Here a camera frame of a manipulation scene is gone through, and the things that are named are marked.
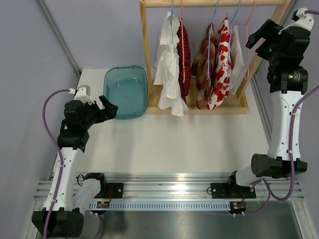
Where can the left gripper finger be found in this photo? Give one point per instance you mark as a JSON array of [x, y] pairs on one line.
[[104, 101], [110, 111]]

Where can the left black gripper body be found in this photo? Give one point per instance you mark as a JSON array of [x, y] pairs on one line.
[[93, 113]]

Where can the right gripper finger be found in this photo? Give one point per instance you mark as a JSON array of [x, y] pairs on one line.
[[262, 31], [252, 40]]

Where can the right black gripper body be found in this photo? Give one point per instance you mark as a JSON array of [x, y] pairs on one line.
[[268, 49]]

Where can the pink hanger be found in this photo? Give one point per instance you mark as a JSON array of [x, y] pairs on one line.
[[246, 25], [181, 49]]

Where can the plain white skirt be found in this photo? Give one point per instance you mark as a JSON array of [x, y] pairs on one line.
[[238, 67]]

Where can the light blue hanger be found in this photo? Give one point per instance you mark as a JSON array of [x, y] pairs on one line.
[[210, 45], [170, 21], [231, 26]]

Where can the white red poppy skirt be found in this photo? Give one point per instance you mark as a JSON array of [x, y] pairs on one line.
[[223, 66]]

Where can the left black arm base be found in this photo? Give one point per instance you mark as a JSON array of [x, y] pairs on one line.
[[111, 190]]

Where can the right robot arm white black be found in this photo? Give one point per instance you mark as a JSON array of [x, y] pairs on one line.
[[288, 82]]

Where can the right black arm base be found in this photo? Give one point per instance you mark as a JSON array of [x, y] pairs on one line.
[[226, 191]]

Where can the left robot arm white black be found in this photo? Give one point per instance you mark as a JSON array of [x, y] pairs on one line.
[[62, 215]]

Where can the teal plastic basin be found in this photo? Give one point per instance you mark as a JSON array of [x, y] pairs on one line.
[[127, 88]]

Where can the red plaid garment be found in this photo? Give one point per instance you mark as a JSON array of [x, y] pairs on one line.
[[199, 70]]

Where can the wooden clothes rack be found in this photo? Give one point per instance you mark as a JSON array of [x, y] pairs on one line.
[[234, 104]]

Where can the white ruffled garment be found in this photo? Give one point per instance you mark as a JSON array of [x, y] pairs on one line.
[[167, 69]]

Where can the dark red dotted garment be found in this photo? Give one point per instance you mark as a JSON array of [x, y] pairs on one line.
[[184, 88]]

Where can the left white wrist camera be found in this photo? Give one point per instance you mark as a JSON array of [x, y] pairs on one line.
[[82, 94]]

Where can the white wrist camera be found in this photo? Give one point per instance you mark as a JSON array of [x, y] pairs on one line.
[[303, 18], [82, 94]]

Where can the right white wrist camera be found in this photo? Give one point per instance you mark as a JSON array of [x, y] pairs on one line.
[[303, 18]]

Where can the white slotted cable duct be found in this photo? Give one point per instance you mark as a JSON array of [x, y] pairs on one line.
[[160, 206]]

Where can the aluminium mounting rail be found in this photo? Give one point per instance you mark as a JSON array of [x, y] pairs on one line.
[[178, 186]]

